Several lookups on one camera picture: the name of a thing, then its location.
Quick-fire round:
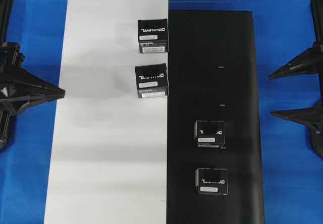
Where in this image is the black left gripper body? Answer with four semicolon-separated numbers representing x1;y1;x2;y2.
1;42;25;83

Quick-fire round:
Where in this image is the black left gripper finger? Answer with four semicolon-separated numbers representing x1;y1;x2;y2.
1;65;65;113

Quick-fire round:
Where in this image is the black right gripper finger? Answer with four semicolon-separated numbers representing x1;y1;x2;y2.
268;42;322;79
271;105;322;153

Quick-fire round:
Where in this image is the black dynamixel box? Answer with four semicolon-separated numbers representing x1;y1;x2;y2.
195;168;229;196
194;120;226;149
135;63;169;98

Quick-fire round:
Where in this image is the black base board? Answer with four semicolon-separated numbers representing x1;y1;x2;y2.
167;10;265;223

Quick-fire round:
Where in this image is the black Dynamixel box front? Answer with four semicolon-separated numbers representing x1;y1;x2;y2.
194;120;226;149

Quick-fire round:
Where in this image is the white base board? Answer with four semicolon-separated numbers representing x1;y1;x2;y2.
44;0;169;223

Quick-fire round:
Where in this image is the black white Robotis box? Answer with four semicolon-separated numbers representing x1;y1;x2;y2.
137;19;169;53

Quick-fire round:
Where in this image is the blue table cloth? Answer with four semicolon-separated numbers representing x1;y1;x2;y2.
1;0;322;223

